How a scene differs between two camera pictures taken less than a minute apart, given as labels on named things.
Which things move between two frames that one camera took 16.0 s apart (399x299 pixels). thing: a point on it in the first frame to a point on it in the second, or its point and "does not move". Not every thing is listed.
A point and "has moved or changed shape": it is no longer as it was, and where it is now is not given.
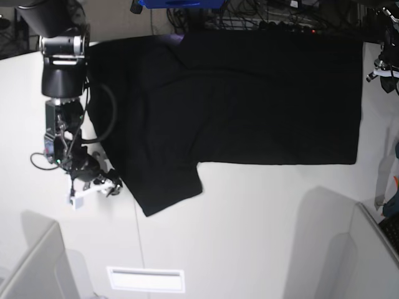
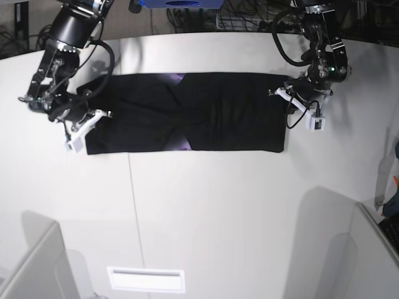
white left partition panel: [45, 269] does not move
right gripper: [387, 67] to [305, 90]
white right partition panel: [363, 264] does not move
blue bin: [179, 4] does not move
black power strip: [281, 27] does not move
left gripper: [85, 167] to [75, 107]
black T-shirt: [166, 103] has moved or changed shape
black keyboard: [390, 226] does not move
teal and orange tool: [391, 207] does not move
